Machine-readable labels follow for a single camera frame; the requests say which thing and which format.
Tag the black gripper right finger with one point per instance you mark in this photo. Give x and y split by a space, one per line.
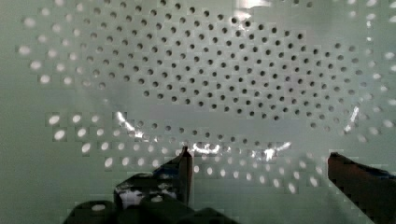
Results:
372 190

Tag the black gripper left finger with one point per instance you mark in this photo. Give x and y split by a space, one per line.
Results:
172 178

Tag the mint green plastic strainer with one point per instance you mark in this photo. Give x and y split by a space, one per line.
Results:
260 92

